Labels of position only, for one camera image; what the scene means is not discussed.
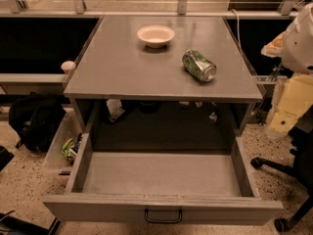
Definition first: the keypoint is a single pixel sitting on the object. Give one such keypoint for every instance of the black object floor corner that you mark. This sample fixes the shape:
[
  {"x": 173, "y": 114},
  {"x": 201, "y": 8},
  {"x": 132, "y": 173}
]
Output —
[{"x": 15, "y": 226}]

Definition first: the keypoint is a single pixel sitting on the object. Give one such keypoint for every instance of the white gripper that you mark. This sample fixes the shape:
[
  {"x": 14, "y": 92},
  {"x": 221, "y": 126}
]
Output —
[{"x": 299, "y": 46}]

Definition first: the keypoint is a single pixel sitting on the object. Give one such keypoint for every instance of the open grey top drawer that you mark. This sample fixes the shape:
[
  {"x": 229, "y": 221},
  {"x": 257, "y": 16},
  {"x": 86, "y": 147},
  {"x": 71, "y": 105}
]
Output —
[{"x": 207, "y": 188}]

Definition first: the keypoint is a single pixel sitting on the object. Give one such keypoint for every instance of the black office chair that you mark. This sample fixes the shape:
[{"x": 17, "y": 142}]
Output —
[{"x": 302, "y": 169}]

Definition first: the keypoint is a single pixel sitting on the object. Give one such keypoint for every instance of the green snack bag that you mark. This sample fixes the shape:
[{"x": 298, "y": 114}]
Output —
[{"x": 67, "y": 150}]

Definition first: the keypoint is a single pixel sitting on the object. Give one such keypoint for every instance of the grey cabinet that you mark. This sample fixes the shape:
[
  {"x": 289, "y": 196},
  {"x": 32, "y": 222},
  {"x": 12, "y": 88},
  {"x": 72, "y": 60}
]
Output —
[{"x": 118, "y": 65}]

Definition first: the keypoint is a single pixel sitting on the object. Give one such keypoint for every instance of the clear plastic bin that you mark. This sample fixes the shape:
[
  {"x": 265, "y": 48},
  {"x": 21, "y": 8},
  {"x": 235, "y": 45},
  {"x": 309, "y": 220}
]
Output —
[{"x": 55, "y": 162}]

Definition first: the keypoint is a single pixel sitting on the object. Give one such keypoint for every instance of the black backpack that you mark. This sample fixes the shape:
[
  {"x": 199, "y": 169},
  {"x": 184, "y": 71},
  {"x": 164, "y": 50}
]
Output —
[{"x": 36, "y": 119}]

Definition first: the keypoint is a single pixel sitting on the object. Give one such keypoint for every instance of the black drawer handle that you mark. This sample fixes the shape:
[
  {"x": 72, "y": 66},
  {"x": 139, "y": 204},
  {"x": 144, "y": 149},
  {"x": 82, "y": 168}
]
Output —
[{"x": 163, "y": 217}]

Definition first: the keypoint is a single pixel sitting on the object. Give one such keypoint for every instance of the green soda can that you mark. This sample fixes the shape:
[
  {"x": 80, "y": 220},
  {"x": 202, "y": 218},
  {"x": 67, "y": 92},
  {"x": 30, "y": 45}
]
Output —
[{"x": 198, "y": 65}]

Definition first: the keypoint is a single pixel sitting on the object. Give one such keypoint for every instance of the white bowl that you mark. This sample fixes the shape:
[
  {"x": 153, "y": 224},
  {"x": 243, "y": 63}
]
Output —
[{"x": 155, "y": 36}]

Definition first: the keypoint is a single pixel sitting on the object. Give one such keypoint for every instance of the white paper cup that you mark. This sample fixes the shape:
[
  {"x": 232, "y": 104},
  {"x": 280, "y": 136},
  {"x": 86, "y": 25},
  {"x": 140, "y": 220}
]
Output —
[{"x": 68, "y": 66}]

